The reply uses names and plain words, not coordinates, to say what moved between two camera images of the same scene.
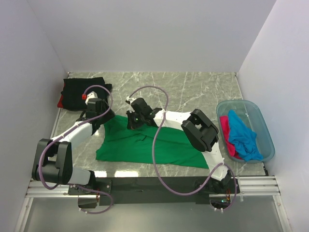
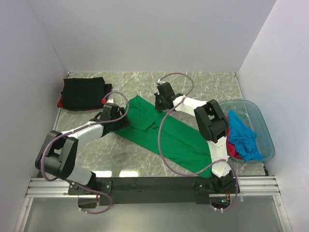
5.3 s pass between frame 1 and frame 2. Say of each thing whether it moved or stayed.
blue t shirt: stayed
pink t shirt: stayed
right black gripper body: moved
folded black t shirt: stayed
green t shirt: moved
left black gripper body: moved
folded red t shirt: stayed
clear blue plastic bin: stayed
